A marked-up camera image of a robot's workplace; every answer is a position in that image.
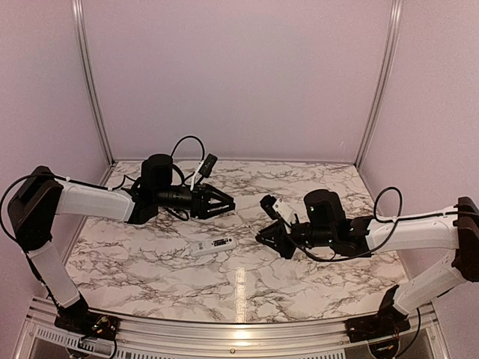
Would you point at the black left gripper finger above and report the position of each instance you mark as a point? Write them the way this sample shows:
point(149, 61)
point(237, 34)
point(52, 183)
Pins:
point(215, 209)
point(217, 198)

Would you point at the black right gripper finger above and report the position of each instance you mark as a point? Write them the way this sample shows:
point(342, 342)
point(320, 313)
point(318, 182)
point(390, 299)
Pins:
point(271, 233)
point(279, 244)

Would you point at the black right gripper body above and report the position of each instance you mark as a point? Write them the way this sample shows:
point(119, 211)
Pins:
point(320, 236)

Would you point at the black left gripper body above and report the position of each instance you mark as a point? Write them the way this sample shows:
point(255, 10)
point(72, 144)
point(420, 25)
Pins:
point(162, 195)

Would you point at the white remote control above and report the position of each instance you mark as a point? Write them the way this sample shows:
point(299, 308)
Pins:
point(212, 246)

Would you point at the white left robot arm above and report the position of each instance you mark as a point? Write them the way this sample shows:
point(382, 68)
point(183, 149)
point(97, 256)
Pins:
point(44, 195)

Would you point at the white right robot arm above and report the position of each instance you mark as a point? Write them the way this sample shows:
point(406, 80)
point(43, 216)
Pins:
point(454, 228)

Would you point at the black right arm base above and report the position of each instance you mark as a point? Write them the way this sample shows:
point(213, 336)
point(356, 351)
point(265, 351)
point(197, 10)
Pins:
point(385, 322)

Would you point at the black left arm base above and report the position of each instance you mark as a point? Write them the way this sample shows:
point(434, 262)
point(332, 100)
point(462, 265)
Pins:
point(82, 321)

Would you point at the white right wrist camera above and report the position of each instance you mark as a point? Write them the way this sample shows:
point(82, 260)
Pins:
point(284, 211)

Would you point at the aluminium frame right post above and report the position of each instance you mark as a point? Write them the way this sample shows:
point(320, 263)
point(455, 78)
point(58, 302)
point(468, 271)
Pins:
point(391, 41)

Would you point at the aluminium frame post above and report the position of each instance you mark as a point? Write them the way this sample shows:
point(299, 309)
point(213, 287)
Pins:
point(391, 41)
point(88, 73)

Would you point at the aluminium front rail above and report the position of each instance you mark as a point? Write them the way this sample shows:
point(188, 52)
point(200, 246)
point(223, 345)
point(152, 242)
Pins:
point(140, 337)

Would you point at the aluminium frame left post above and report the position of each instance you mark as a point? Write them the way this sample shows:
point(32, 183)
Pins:
point(88, 73)

